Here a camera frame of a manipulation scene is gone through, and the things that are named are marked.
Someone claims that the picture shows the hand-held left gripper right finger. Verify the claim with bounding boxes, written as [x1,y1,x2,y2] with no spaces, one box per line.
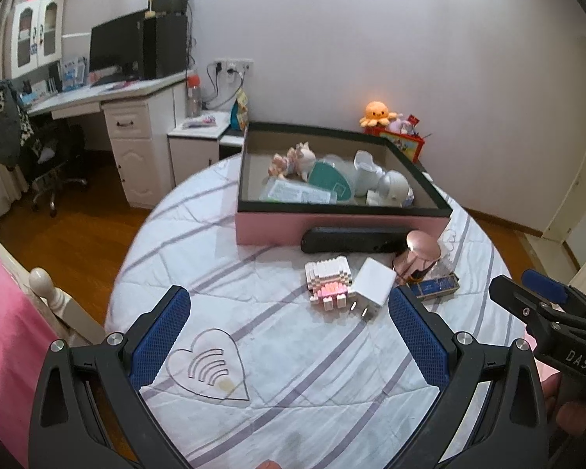
[389,285,550,469]

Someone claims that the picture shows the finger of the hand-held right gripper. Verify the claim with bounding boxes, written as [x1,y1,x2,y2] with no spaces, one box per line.
[488,274,550,324]
[521,268,586,320]

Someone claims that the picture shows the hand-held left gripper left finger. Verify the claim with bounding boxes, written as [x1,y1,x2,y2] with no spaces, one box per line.
[28,285,192,469]

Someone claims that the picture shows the pink storage box black rim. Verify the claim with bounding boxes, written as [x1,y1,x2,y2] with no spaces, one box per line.
[235,121,454,247]

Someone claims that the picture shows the white round camera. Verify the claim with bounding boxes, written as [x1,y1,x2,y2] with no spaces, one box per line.
[366,170,414,209]

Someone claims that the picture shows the teal pouch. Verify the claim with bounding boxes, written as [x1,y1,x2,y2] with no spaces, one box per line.
[307,154,357,204]

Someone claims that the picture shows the clear plastic box green label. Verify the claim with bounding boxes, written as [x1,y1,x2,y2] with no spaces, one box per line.
[259,178,336,204]

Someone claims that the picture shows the small doll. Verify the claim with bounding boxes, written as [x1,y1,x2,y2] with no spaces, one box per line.
[268,141,318,181]

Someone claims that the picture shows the person's right hand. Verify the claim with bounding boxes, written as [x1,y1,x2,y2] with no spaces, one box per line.
[546,390,586,441]

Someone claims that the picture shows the blue narrow box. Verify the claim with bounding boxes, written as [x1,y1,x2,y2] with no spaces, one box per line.
[405,274,461,302]

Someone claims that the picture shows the white charger plug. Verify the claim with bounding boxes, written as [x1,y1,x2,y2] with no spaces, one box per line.
[348,257,398,323]

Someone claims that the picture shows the white door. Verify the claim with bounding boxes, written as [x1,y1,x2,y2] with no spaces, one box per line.
[542,44,586,275]

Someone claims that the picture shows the pink white block toy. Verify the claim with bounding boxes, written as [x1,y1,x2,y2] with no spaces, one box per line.
[304,254,355,311]

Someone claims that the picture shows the black oblong case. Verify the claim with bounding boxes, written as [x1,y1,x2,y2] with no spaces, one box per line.
[300,226,409,255]

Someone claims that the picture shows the white bed footboard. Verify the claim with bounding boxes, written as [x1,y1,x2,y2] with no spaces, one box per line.
[0,220,108,349]

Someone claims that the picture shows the pink blanket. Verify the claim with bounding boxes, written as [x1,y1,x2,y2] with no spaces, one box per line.
[0,234,69,451]

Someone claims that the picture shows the white desk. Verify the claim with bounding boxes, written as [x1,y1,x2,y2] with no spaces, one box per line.
[27,69,191,209]

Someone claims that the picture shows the red printed toy box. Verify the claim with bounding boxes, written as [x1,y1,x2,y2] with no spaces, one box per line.
[366,126,425,163]

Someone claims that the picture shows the white nightstand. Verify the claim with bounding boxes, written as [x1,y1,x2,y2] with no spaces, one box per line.
[167,112,232,187]

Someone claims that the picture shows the pink plush toy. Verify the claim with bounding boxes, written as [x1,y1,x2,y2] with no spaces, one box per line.
[388,111,412,134]

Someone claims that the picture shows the black office chair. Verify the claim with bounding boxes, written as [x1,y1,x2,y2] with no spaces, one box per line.
[20,122,89,218]

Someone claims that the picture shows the pink blue flat packet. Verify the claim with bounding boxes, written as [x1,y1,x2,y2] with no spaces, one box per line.
[183,115,218,131]

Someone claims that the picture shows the orange octopus plush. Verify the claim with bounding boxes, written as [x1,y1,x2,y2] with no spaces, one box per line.
[360,102,396,128]

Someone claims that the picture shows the yellow blue snack bag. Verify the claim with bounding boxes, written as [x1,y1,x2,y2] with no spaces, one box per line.
[230,89,251,132]

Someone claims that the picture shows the water bottle red cap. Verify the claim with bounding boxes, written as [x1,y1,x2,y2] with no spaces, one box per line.
[186,71,203,117]

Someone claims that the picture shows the dark grey jacket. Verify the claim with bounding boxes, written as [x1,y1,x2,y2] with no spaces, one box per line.
[0,79,35,171]

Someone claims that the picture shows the blue boxes on desk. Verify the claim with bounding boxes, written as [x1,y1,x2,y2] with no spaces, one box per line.
[60,56,88,91]

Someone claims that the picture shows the black computer tower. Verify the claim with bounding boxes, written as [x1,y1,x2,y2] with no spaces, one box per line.
[143,14,189,79]

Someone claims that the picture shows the black computer monitor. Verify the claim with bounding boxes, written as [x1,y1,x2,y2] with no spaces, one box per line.
[89,10,145,81]

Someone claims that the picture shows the white glass-door cabinet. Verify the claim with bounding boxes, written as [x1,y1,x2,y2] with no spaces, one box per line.
[11,0,65,79]

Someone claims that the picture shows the black power cable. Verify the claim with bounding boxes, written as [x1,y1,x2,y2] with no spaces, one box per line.
[202,63,246,111]

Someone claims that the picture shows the white wall power outlet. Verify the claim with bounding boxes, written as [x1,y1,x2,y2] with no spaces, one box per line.
[214,59,255,73]

